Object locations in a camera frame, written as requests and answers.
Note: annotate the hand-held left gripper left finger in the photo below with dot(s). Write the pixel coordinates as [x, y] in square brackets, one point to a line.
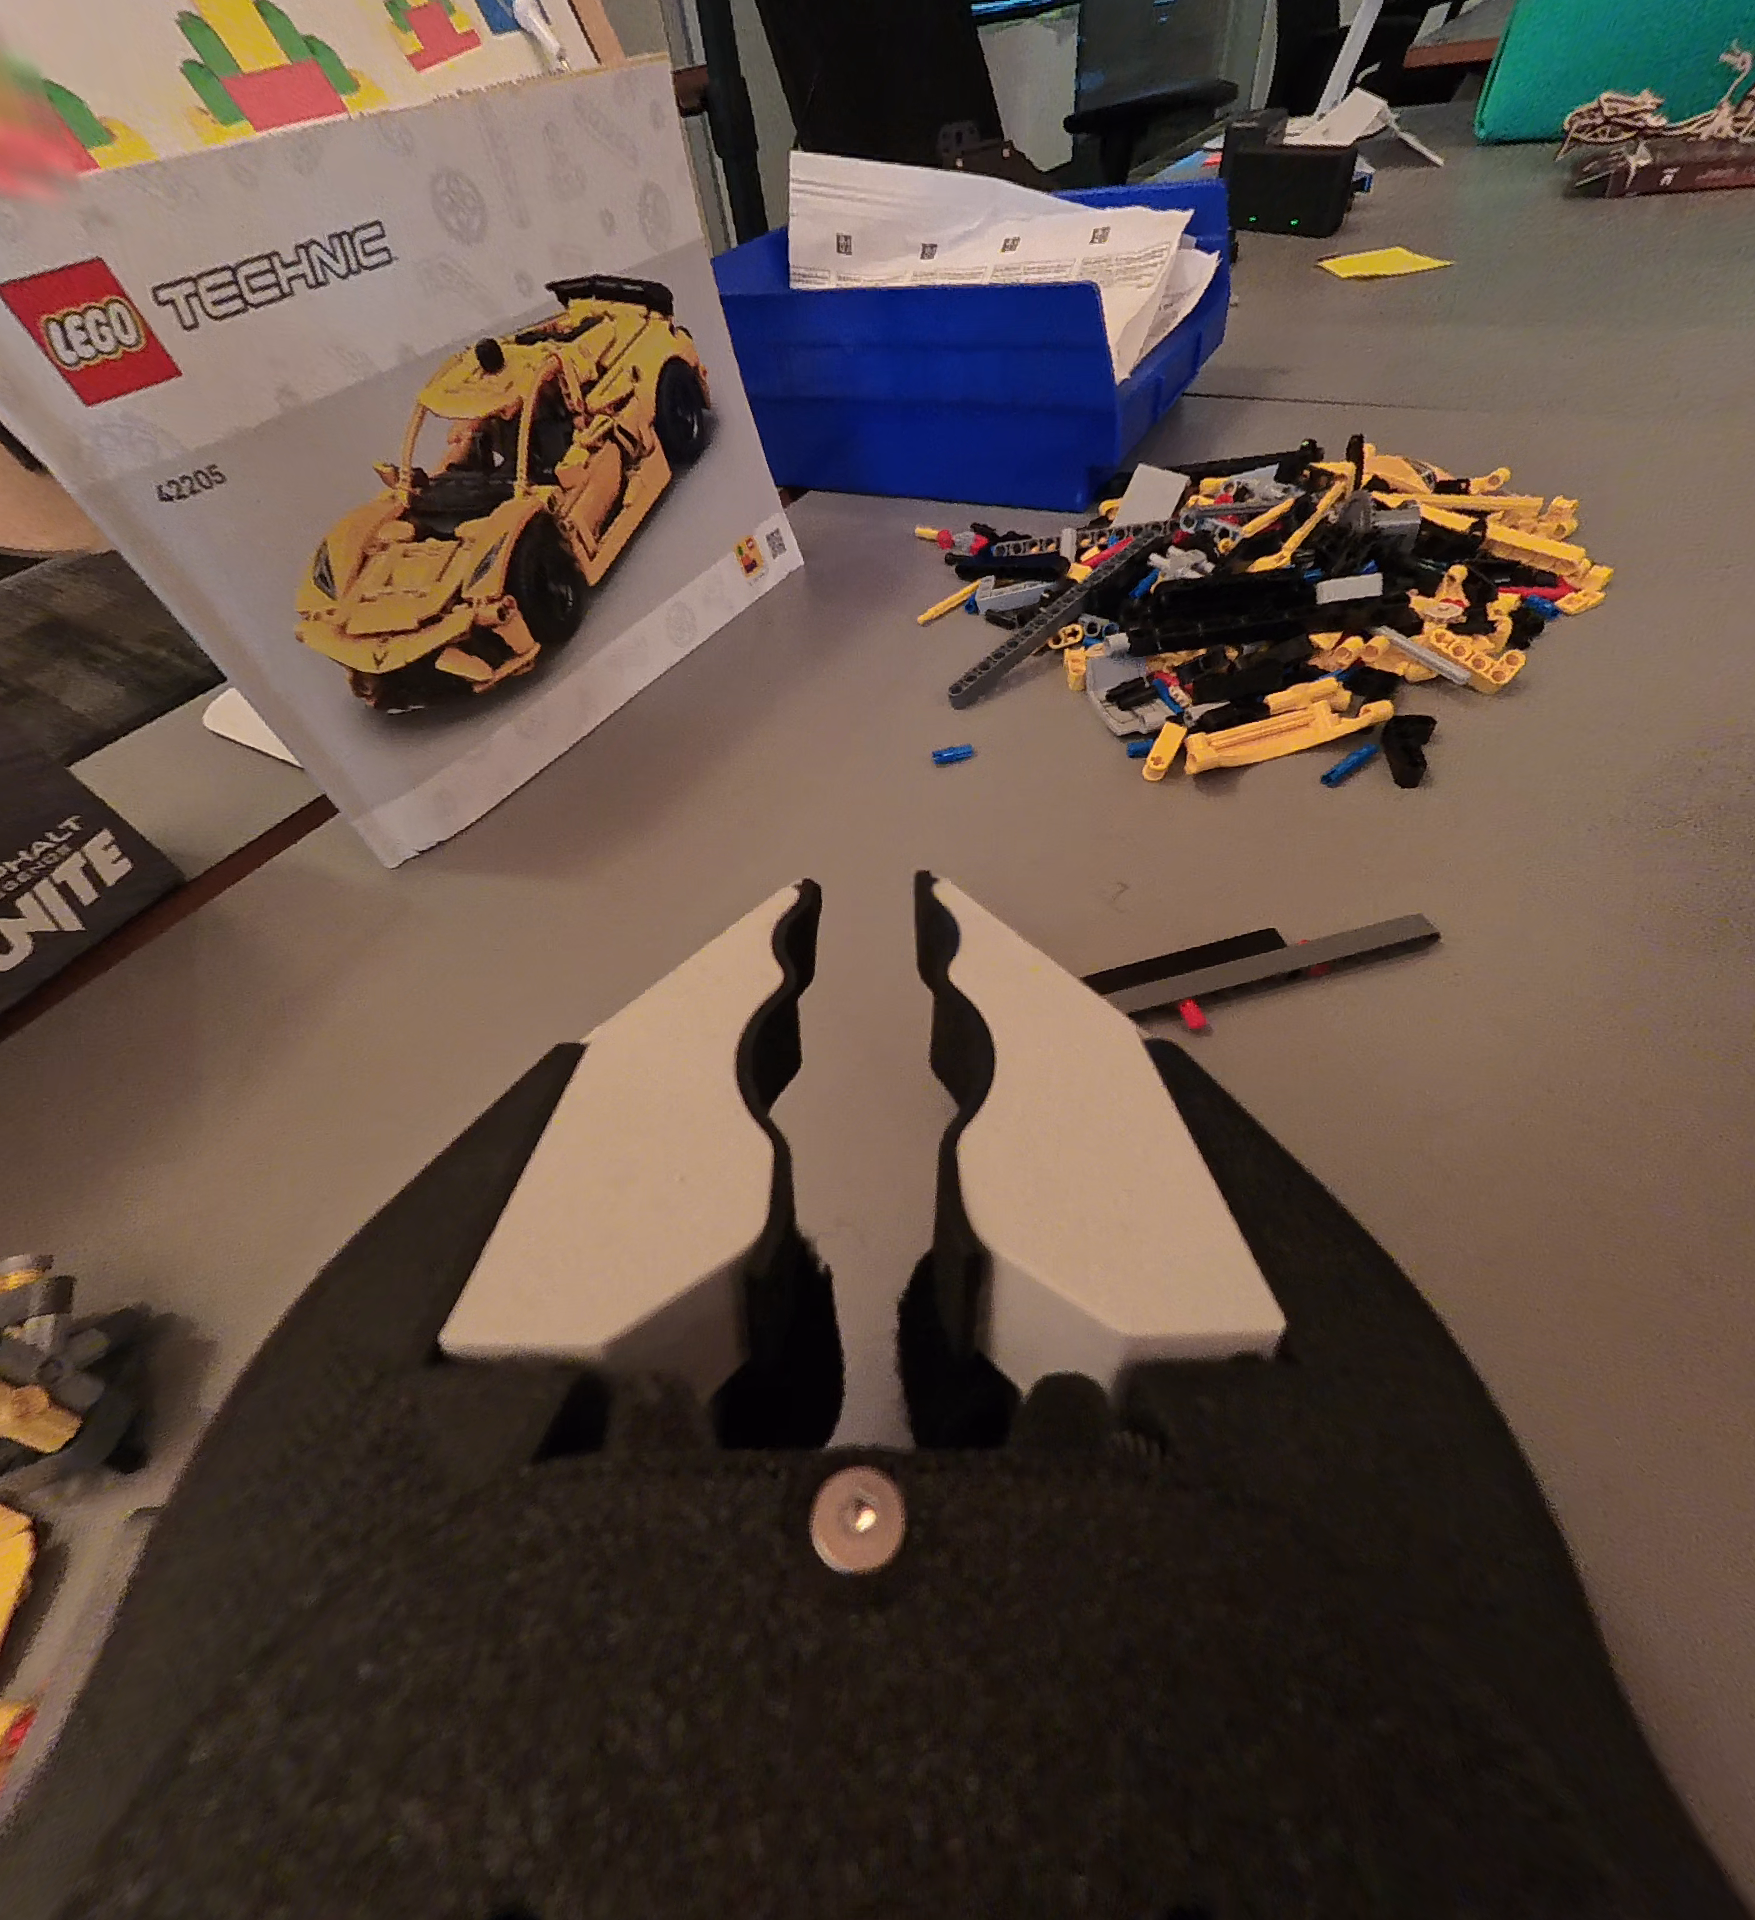
[621, 1201]

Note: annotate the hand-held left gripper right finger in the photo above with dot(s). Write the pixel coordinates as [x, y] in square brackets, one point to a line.
[1118, 1201]

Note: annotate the black grey brick chassis assembly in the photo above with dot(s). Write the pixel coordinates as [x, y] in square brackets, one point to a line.
[1267, 960]

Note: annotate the pile of brick pieces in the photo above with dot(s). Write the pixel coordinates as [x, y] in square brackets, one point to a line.
[1267, 599]

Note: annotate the white car instruction booklet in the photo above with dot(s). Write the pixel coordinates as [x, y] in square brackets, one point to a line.
[217, 569]

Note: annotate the blue plastic storage box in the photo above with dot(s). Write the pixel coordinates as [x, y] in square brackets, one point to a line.
[936, 390]

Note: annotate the yellow flat sheet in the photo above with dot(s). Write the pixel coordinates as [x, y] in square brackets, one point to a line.
[1384, 264]

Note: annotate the blue bin with papers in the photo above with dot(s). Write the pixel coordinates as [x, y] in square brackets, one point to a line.
[967, 223]

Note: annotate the black device with green light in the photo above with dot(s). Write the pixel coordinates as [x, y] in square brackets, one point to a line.
[1290, 180]

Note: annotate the black office chair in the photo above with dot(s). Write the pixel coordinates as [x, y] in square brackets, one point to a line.
[1146, 114]

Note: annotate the wooden stick stand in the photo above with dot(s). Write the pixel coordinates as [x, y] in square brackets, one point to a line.
[1358, 88]

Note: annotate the large black panel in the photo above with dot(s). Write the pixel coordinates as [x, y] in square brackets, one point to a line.
[848, 75]

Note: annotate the white sheet with colourful print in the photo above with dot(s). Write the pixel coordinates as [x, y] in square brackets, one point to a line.
[263, 60]

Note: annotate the dark flat printed box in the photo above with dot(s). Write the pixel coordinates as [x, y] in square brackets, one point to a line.
[1718, 162]

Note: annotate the teal green storage box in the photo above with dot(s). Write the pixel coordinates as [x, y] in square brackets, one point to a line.
[1598, 45]

